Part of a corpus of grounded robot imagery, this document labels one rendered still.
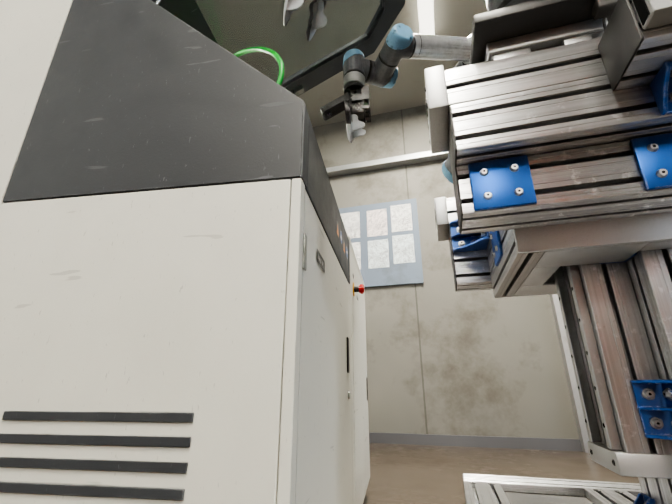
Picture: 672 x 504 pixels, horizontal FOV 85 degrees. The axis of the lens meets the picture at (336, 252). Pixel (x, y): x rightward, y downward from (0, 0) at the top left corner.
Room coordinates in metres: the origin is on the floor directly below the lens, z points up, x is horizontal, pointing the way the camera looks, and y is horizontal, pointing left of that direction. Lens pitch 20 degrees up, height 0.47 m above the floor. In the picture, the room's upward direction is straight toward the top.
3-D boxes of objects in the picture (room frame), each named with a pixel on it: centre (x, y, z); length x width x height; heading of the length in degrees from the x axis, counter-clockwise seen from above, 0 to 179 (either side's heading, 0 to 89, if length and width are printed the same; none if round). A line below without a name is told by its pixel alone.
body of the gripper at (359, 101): (0.98, -0.07, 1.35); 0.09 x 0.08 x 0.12; 81
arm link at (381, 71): (0.99, -0.17, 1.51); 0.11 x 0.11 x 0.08; 18
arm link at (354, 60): (0.98, -0.07, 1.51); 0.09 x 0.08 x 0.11; 108
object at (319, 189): (0.87, 0.03, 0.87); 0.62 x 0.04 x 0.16; 171
